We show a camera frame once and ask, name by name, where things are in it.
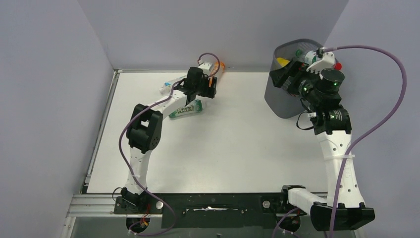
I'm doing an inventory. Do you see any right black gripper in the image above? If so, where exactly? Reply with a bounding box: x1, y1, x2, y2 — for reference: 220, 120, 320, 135
269, 59, 322, 105

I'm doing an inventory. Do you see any yellow juice bottle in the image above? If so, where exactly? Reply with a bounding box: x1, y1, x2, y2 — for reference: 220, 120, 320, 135
276, 58, 290, 68

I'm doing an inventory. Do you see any green label tea bottle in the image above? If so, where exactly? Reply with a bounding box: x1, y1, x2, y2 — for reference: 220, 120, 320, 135
169, 99, 204, 119

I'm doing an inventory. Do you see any orange drink bottle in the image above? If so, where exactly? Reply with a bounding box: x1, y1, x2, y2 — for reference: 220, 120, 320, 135
209, 62, 225, 86

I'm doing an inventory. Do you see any clear bottle blue white label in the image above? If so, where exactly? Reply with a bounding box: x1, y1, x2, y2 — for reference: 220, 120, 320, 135
159, 75, 186, 95

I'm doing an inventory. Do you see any clear bottle green label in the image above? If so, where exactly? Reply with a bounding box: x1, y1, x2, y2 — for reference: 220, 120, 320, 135
295, 49, 320, 65

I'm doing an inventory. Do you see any red label bottle red cap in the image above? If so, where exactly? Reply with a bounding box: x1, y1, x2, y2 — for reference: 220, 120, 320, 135
333, 62, 342, 71

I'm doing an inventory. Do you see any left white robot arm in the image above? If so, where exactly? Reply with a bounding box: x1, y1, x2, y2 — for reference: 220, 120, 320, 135
118, 67, 220, 207

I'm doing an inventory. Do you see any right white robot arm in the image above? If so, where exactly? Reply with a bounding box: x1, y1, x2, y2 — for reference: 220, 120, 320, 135
269, 61, 375, 232

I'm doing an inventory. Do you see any grey mesh waste bin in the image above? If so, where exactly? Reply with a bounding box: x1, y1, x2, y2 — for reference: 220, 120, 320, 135
264, 39, 327, 119

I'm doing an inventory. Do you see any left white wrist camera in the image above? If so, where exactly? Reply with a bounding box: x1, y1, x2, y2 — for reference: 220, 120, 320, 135
198, 61, 213, 74

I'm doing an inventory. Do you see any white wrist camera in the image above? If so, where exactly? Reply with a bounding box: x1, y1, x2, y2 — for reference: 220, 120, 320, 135
306, 47, 336, 74
198, 61, 213, 74

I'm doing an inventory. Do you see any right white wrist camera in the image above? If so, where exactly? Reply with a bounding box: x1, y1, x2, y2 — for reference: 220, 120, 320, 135
306, 47, 336, 74

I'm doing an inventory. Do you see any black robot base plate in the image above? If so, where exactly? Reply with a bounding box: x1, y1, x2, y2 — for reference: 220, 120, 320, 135
112, 187, 306, 236

